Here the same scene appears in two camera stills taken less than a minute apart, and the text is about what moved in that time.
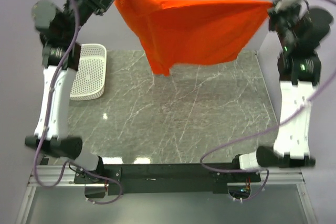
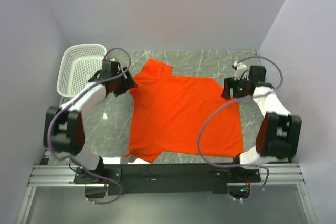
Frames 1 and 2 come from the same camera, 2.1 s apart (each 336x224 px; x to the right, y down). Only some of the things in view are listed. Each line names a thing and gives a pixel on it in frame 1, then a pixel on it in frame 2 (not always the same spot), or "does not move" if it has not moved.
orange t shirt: x=188 y=31 to x=167 y=110
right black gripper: x=275 y=12 to x=226 y=93
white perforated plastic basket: x=90 y=79 does not move
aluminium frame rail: x=57 y=175 does not move
